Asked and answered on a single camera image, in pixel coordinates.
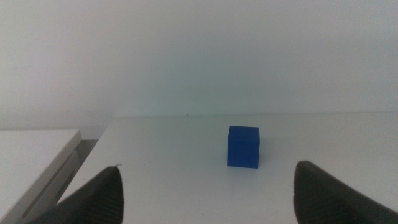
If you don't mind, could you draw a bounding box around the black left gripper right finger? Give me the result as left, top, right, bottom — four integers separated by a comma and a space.
293, 160, 398, 224

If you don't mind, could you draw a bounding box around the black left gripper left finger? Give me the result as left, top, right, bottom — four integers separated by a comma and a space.
27, 164, 124, 224

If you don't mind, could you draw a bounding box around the blue cube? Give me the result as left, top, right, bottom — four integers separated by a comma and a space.
226, 125, 261, 169

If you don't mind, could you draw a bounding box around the white side cabinet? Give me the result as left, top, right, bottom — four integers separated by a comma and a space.
0, 129, 83, 224

